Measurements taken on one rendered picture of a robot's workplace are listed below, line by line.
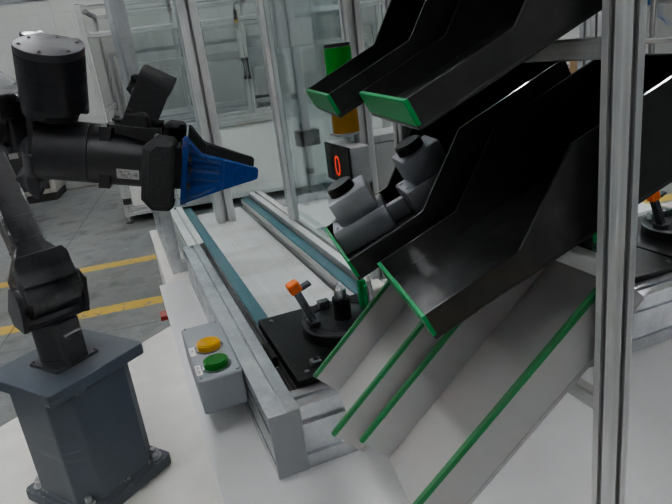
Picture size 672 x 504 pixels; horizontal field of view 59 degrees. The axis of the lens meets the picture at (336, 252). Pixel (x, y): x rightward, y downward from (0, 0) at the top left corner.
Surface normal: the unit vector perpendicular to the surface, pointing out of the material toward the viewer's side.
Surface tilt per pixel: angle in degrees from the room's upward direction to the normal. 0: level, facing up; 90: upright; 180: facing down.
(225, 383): 90
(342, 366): 90
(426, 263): 25
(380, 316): 90
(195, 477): 0
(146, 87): 93
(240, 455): 0
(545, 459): 0
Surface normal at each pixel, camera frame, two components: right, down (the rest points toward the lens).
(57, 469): -0.51, 0.34
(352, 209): 0.04, 0.39
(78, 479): 0.24, 0.29
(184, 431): -0.12, -0.94
